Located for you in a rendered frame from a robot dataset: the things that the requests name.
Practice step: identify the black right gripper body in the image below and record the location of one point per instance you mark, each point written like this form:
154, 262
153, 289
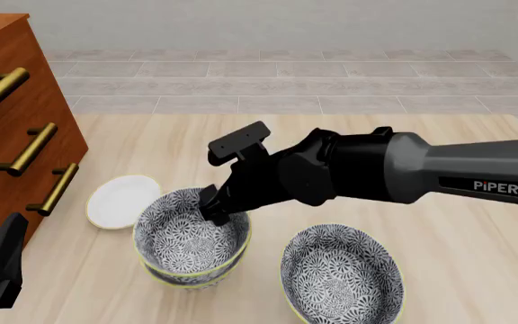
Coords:
254, 185

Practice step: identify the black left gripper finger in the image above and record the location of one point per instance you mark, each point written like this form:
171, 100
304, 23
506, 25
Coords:
9, 239

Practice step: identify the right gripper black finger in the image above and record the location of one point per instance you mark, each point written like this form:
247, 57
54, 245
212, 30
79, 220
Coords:
208, 197
219, 216

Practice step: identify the black white patterned bowl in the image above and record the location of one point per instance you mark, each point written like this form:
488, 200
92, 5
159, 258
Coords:
187, 281
182, 243
342, 276

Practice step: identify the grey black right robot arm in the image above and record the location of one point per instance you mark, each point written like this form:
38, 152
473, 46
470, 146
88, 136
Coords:
421, 168

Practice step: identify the white plate with yellow rim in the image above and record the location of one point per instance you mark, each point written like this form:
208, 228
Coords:
122, 202

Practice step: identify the wooden cabinet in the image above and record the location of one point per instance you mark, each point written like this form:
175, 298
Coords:
20, 101

